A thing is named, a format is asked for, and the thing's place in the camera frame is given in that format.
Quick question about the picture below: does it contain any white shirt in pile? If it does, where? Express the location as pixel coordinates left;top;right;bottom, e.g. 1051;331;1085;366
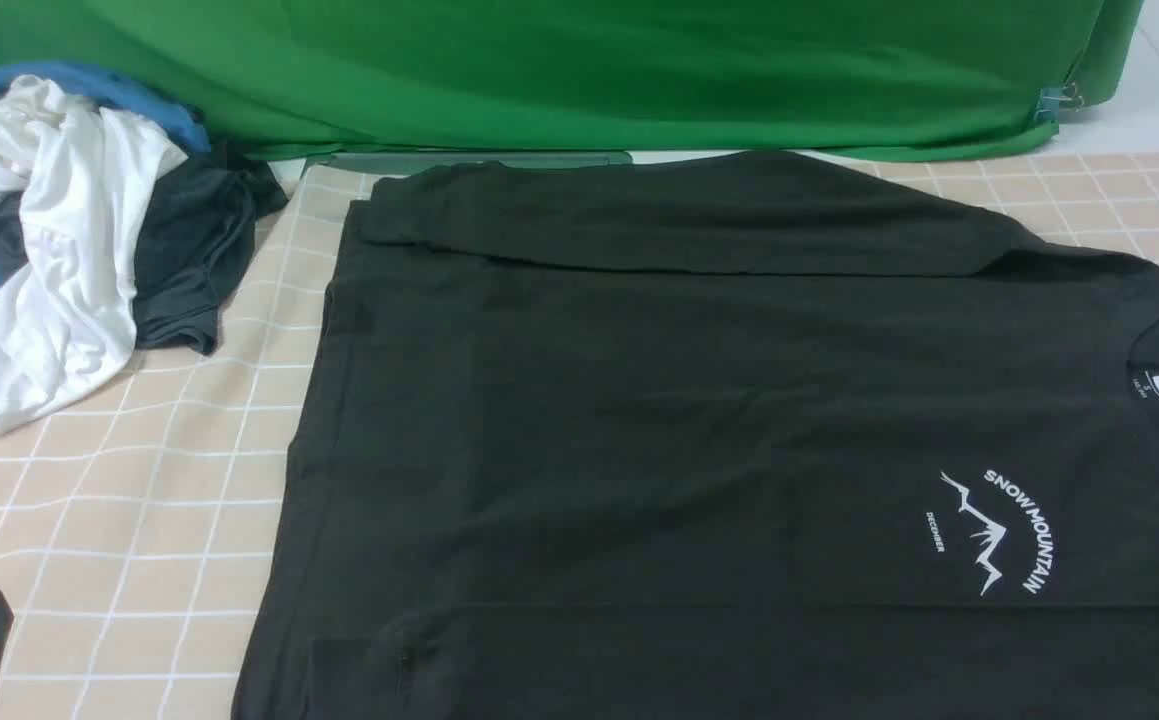
0;77;187;436

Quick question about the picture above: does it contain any blue shirt in pile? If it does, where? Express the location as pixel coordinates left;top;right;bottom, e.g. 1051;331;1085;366
0;61;212;283

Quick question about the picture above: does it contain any binder clip on backdrop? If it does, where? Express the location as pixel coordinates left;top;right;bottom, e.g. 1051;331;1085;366
1032;82;1086;126

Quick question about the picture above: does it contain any dark gray long-sleeve shirt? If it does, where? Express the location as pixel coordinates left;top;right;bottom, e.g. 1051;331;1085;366
232;151;1159;719

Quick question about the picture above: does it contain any beige grid tablecloth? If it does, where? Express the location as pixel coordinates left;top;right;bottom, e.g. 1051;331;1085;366
0;154;1159;719

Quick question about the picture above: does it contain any green backdrop cloth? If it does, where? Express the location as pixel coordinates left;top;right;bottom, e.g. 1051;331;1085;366
0;1;1142;161

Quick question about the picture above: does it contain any dark gray shirt in pile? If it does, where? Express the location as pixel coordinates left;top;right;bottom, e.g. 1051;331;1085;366
0;141;287;356

